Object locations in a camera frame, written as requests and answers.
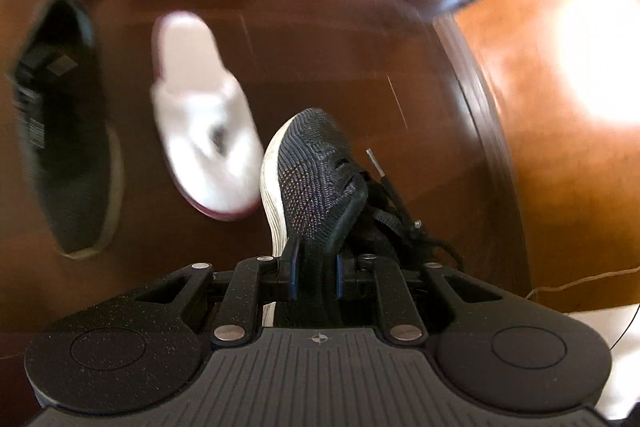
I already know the beige cable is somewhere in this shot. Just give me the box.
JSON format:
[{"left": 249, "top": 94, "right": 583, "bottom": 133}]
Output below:
[{"left": 527, "top": 264, "right": 640, "bottom": 303}]

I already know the white cloth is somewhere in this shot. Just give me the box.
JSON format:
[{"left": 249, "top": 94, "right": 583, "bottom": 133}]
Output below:
[{"left": 560, "top": 302, "right": 640, "bottom": 427}]

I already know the black sneaker orange label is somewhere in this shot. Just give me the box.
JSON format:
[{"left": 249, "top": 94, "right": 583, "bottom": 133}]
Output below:
[{"left": 260, "top": 108, "right": 463, "bottom": 328}]

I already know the plain black knit sneaker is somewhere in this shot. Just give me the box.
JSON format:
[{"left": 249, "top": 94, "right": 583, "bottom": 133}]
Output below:
[{"left": 10, "top": 0, "right": 125, "bottom": 260}]

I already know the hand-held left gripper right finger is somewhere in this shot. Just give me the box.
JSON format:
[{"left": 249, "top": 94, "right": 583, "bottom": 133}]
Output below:
[{"left": 336, "top": 253, "right": 503, "bottom": 348}]

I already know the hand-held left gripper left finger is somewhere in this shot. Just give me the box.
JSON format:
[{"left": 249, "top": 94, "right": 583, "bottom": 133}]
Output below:
[{"left": 131, "top": 239, "right": 302, "bottom": 349}]

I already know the white slipper maroon trim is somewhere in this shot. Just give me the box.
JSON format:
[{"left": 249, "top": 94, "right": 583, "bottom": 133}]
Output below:
[{"left": 150, "top": 11, "right": 266, "bottom": 222}]

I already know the wooden cabinet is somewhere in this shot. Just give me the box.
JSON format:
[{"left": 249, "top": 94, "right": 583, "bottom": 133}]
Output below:
[{"left": 434, "top": 0, "right": 640, "bottom": 313}]

